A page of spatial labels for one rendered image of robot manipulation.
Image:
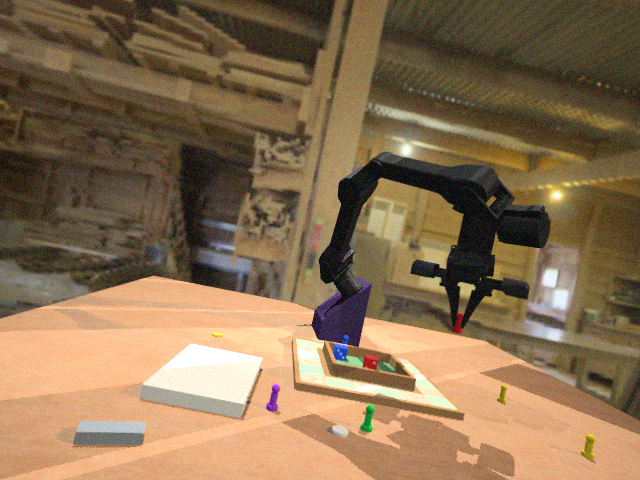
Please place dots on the blue die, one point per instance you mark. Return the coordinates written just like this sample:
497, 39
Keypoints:
340, 351

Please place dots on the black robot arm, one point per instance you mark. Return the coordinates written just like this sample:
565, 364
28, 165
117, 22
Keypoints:
467, 187

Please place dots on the red pawn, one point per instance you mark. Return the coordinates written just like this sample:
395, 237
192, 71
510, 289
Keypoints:
457, 327

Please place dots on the red die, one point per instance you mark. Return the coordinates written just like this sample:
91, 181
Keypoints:
370, 361

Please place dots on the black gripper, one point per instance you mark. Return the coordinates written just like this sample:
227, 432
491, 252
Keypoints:
484, 288

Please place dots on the purple pawn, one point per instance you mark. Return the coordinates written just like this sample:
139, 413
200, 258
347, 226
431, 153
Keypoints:
272, 405

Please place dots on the green game pawn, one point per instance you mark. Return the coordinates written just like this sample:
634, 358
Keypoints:
366, 425

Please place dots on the white flat disc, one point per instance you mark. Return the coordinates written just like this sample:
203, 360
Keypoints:
340, 430

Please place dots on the yellow game pawn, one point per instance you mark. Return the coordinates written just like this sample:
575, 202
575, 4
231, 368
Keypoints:
502, 394
587, 452

